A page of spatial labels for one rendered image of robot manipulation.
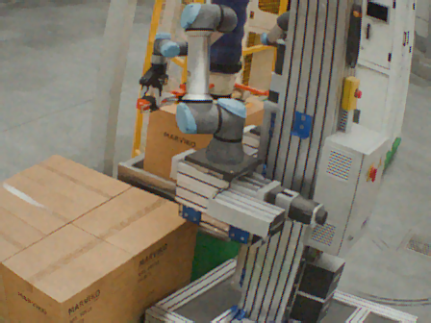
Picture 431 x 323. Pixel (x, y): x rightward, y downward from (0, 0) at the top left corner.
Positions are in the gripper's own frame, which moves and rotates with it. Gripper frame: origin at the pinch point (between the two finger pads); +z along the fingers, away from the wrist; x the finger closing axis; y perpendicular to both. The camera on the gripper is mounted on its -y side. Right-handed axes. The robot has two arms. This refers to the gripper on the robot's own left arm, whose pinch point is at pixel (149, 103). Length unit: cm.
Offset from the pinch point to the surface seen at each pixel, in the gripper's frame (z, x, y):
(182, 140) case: 25.5, -2.3, 29.9
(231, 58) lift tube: -17, -9, 55
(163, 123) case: 20.2, 10.5, 29.9
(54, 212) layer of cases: 54, 25, -41
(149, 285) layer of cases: 79, -26, -24
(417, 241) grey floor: 108, -126, 189
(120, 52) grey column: 8, 97, 93
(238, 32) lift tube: -32, -9, 57
